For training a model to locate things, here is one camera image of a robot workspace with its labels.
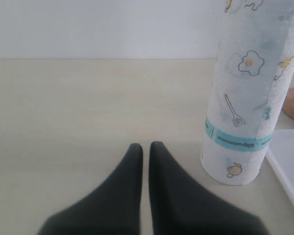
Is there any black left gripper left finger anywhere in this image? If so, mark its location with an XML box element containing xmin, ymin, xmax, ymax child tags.
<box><xmin>38</xmin><ymin>143</ymin><xmax>143</xmax><ymax>235</ymax></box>

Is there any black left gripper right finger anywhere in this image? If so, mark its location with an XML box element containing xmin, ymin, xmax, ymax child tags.
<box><xmin>148</xmin><ymin>141</ymin><xmax>269</xmax><ymax>235</ymax></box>

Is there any white printed paper towel roll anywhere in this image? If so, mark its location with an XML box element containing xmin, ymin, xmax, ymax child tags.
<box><xmin>200</xmin><ymin>0</ymin><xmax>294</xmax><ymax>186</ymax></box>

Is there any white rectangular plastic tray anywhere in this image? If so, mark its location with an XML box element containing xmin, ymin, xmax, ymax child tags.
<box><xmin>266</xmin><ymin>129</ymin><xmax>294</xmax><ymax>206</ymax></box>

